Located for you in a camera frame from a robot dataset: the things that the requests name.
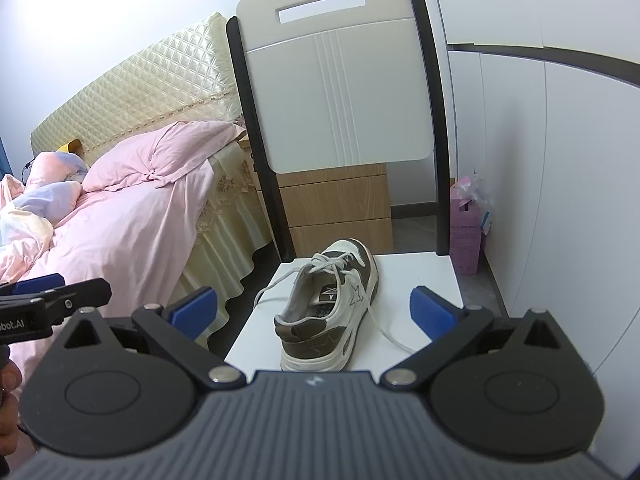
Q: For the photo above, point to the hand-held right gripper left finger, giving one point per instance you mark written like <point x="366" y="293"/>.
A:
<point x="192" y="310"/>

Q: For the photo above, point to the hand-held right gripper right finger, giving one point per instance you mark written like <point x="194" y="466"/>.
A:
<point x="432" y="310"/>

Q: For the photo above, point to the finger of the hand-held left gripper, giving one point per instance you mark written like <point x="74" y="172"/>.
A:
<point x="35" y="285"/>
<point x="80" y="297"/>

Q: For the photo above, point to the white shoelace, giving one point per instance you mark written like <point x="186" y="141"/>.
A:
<point x="390" y="335"/>

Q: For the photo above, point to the white and brown sneaker shoe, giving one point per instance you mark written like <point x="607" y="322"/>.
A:
<point x="310" y="350"/>

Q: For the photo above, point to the person's left hand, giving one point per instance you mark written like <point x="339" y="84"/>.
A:
<point x="10" y="377"/>

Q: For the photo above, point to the pink cardboard box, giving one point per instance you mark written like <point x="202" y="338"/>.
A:
<point x="465" y="240"/>

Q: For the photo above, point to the pink blanket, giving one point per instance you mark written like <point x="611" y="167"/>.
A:
<point x="125" y="220"/>

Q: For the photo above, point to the pastel plush pillow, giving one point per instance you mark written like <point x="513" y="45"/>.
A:
<point x="50" y="195"/>

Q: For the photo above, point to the black eyeglasses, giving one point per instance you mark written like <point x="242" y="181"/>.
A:
<point x="25" y="167"/>

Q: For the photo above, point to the blue curtain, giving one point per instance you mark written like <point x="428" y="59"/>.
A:
<point x="4" y="160"/>

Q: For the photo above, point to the yellow plush toy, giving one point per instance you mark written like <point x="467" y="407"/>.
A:
<point x="70" y="147"/>

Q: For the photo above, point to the wooden bedside drawer cabinet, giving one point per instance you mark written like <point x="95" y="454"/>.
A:
<point x="335" y="200"/>

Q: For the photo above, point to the cream quilted headboard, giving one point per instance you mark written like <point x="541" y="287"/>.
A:
<point x="150" y="85"/>

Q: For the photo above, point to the white chair with black frame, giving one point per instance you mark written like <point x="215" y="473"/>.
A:
<point x="340" y="100"/>

